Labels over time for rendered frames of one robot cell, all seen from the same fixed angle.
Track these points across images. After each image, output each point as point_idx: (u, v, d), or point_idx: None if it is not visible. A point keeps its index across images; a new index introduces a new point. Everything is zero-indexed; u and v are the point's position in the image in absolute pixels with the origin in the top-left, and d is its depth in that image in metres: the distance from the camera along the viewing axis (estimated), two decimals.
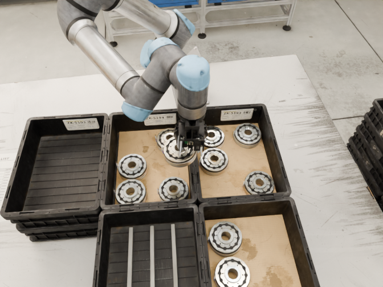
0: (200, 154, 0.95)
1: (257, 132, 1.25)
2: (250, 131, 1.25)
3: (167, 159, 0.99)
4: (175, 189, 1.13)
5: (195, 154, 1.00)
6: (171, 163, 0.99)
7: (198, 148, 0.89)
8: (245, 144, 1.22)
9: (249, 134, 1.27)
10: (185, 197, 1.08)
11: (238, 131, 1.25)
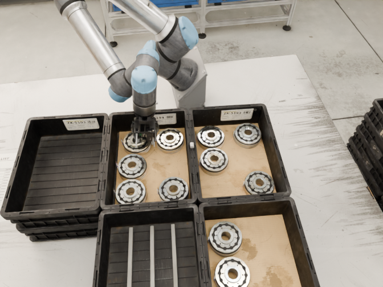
0: (153, 144, 1.17)
1: (257, 132, 1.25)
2: (250, 131, 1.25)
3: (126, 149, 1.20)
4: (175, 189, 1.13)
5: (149, 146, 1.22)
6: (129, 152, 1.21)
7: (150, 139, 1.12)
8: (245, 144, 1.22)
9: (249, 134, 1.27)
10: (185, 197, 1.08)
11: (238, 131, 1.25)
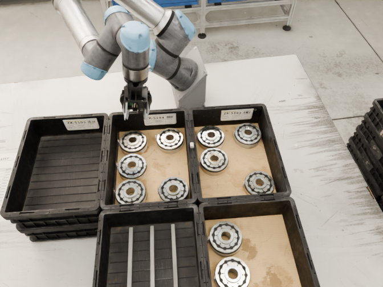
0: (146, 118, 1.05)
1: (257, 132, 1.25)
2: (250, 131, 1.25)
3: (122, 149, 1.20)
4: (175, 189, 1.13)
5: (146, 146, 1.22)
6: (126, 152, 1.21)
7: (142, 110, 1.00)
8: (245, 144, 1.22)
9: (249, 134, 1.27)
10: (185, 197, 1.08)
11: (238, 131, 1.25)
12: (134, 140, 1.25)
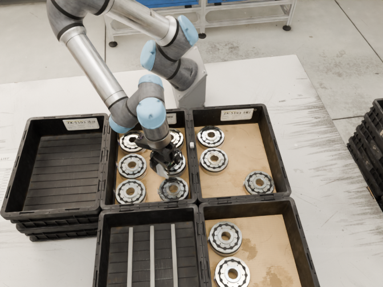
0: (179, 164, 1.11)
1: (181, 160, 1.17)
2: None
3: (122, 149, 1.20)
4: (175, 189, 1.13)
5: None
6: (126, 152, 1.21)
7: (179, 160, 1.05)
8: (168, 175, 1.14)
9: None
10: (185, 197, 1.08)
11: None
12: (134, 140, 1.25)
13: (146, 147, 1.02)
